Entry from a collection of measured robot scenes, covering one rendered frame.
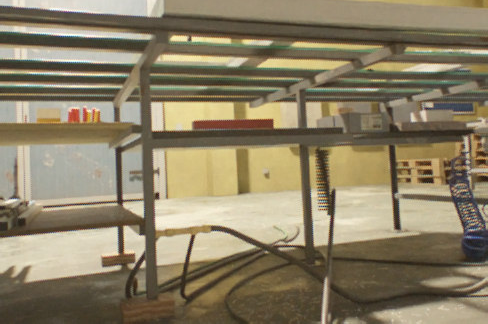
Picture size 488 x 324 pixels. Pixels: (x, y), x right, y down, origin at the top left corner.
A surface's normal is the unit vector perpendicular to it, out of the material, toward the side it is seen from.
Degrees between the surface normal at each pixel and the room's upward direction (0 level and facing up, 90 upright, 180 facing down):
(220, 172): 90
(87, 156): 90
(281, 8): 90
